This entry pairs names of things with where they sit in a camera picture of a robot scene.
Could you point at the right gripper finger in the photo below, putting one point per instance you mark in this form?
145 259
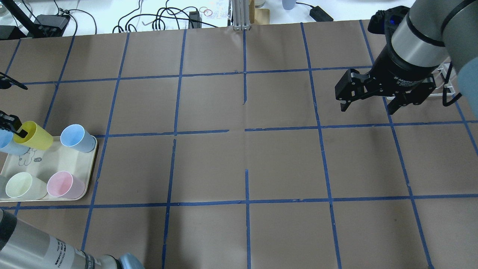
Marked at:
400 100
351 87

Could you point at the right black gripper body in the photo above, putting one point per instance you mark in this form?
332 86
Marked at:
399 69

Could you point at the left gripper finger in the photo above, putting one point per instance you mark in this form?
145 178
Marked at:
6 82
12 124

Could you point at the yellow plastic cup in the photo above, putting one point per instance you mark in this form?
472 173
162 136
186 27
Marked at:
33 136

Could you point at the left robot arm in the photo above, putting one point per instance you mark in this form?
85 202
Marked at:
26 247

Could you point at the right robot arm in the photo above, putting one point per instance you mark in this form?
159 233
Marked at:
418 40

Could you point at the blue cup near grey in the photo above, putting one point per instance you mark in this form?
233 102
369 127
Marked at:
9 146

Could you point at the cream plastic cup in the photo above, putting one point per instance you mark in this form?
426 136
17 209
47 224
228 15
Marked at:
25 186

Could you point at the blue cup near pink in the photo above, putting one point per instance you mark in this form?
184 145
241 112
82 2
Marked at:
78 138

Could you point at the pink plastic cup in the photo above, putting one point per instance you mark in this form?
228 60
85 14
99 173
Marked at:
63 184

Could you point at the blue cup on desk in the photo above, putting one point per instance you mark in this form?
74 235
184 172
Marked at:
288 4

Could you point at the beige serving tray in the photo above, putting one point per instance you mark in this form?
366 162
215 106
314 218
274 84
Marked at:
43 164

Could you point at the black power adapter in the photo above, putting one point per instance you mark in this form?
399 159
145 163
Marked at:
319 15

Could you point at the wooden mug tree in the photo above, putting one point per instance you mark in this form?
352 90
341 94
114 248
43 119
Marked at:
257 14

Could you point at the white wire cup rack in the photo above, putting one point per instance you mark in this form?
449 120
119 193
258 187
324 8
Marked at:
440 75

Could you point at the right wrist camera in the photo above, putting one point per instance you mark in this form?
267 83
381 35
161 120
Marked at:
384 21

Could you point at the aluminium frame post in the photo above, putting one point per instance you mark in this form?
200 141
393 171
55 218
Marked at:
240 17

